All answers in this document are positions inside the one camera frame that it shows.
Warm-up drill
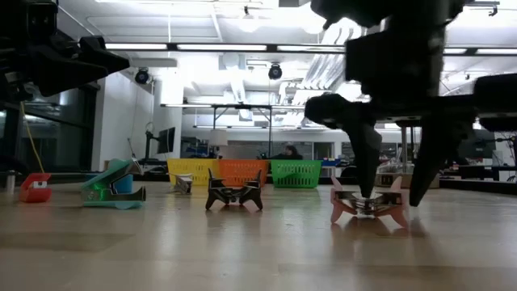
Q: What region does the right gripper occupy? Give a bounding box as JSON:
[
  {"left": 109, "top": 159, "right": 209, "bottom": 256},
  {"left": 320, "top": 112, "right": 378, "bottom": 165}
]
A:
[{"left": 304, "top": 23, "right": 517, "bottom": 208}]

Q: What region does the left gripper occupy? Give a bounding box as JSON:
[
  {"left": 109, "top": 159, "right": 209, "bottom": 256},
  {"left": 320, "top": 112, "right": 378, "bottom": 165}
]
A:
[{"left": 15, "top": 0, "right": 131, "bottom": 102}]

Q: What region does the pink staple remover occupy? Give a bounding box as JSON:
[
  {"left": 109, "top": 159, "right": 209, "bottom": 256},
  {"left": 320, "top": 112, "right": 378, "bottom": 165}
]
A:
[{"left": 330, "top": 175, "right": 409, "bottom": 230}]

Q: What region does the teal staple remover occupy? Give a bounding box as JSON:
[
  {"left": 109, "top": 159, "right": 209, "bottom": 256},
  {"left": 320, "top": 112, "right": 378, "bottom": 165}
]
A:
[{"left": 79, "top": 157, "right": 147, "bottom": 210}]

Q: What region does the red mini stapler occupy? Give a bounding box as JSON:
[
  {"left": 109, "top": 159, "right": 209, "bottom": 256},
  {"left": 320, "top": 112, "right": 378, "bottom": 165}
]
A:
[{"left": 19, "top": 172, "right": 53, "bottom": 204}]

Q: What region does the black staple remover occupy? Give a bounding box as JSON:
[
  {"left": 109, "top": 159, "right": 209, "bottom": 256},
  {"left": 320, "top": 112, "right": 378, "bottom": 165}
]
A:
[{"left": 204, "top": 167, "right": 264, "bottom": 212}]

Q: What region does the clear plastic bag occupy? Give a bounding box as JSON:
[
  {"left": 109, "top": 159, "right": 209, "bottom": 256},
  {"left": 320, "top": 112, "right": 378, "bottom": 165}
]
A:
[{"left": 379, "top": 159, "right": 405, "bottom": 175}]

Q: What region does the table lamp white shade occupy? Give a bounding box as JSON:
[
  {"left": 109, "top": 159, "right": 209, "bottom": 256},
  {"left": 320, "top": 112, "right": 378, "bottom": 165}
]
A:
[{"left": 374, "top": 125, "right": 441, "bottom": 189}]

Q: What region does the black office desk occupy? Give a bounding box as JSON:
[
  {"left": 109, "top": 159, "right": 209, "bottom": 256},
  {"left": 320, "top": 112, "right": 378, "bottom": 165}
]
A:
[{"left": 458, "top": 164, "right": 517, "bottom": 181}]

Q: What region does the green plastic basket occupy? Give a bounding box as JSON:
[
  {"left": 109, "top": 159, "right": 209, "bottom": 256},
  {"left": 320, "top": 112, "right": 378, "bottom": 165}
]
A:
[{"left": 269, "top": 159, "right": 323, "bottom": 189}]

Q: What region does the black monitor on stand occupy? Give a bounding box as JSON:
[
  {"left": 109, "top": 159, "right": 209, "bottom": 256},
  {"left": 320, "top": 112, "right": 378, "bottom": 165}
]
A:
[{"left": 144, "top": 126, "right": 177, "bottom": 162}]

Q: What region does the person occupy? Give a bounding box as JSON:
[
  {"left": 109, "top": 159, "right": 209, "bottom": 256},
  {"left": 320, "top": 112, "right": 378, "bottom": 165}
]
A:
[{"left": 273, "top": 141, "right": 304, "bottom": 161}]

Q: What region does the yellow plastic basket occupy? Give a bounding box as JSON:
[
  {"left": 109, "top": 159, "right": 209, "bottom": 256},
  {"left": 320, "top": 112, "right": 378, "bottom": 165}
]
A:
[{"left": 166, "top": 158, "right": 221, "bottom": 186}]

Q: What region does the small white shade lamp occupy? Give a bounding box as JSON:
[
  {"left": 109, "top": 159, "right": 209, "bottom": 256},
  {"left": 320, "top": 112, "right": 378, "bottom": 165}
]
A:
[{"left": 208, "top": 129, "right": 229, "bottom": 158}]

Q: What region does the orange plastic basket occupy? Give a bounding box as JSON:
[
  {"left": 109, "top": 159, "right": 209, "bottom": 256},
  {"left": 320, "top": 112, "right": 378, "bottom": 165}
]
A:
[{"left": 218, "top": 158, "right": 271, "bottom": 188}]

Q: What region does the round pendant ceiling light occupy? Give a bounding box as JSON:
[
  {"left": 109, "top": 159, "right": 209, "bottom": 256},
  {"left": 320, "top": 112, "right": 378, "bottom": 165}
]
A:
[{"left": 237, "top": 6, "right": 260, "bottom": 34}]

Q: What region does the black round ceiling camera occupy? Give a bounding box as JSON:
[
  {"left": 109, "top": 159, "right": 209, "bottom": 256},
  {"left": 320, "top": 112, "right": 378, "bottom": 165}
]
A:
[
  {"left": 267, "top": 63, "right": 284, "bottom": 81},
  {"left": 134, "top": 67, "right": 151, "bottom": 86}
]

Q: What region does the yellow extension cord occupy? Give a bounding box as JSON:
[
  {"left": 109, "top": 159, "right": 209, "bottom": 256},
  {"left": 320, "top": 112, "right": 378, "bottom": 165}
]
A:
[{"left": 19, "top": 100, "right": 46, "bottom": 175}]

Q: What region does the black metal rack frame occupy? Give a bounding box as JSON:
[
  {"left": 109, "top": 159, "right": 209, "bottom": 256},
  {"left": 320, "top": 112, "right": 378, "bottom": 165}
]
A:
[{"left": 160, "top": 103, "right": 344, "bottom": 161}]

